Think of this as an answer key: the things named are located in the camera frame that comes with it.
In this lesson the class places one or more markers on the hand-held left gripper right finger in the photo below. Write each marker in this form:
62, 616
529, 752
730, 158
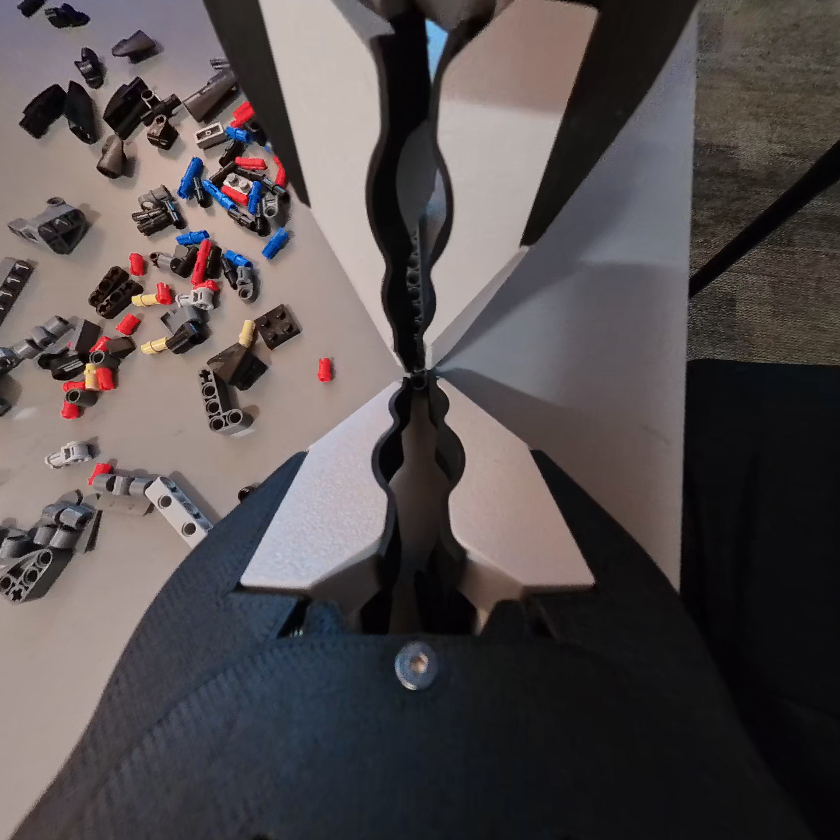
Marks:
518, 525

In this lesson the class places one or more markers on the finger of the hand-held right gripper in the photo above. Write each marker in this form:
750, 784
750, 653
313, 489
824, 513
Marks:
321, 98
505, 131

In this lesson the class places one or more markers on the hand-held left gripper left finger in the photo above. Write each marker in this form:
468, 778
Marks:
321, 525

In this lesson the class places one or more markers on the pile of small lego pieces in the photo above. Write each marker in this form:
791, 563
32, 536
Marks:
190, 177

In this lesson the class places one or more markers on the long black lego beam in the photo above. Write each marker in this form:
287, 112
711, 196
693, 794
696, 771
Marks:
417, 289

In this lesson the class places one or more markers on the short red lego bush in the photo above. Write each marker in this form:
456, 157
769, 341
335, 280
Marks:
325, 369

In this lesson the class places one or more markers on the angled lego beam with panel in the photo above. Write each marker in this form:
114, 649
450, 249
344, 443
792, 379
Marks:
216, 394

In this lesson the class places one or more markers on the black stool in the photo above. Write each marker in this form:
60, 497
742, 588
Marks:
761, 216

